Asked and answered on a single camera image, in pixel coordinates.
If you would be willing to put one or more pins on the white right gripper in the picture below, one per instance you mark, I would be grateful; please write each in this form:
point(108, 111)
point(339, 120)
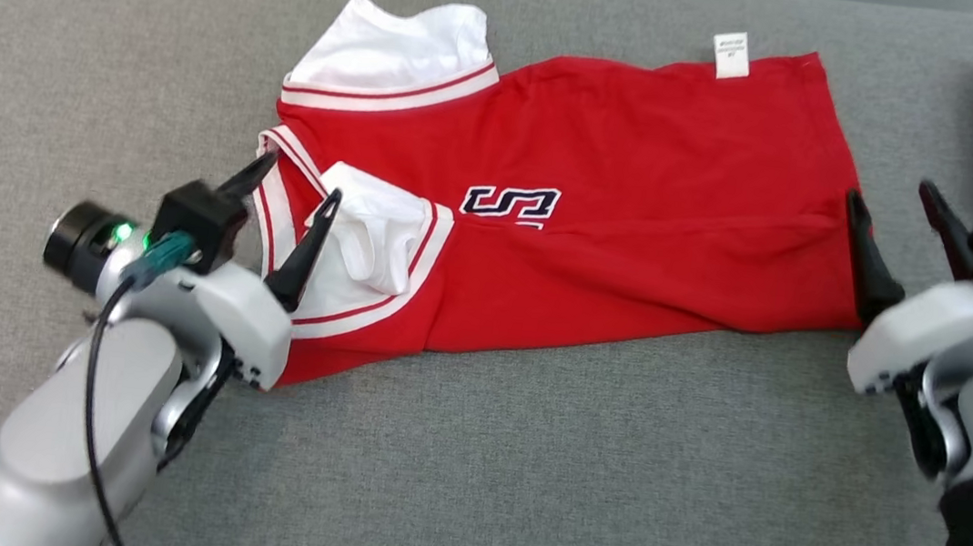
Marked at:
point(910, 335)

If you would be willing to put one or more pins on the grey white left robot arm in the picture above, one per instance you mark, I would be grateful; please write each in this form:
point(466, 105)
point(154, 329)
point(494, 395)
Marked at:
point(46, 443)

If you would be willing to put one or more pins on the red Bulls basketball jersey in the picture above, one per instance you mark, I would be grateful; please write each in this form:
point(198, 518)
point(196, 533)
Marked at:
point(642, 190)

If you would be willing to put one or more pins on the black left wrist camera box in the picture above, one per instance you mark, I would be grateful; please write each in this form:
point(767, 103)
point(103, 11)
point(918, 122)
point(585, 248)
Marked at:
point(199, 222)

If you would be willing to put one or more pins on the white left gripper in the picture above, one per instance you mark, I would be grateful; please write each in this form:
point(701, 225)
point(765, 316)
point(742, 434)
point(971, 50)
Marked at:
point(243, 319)

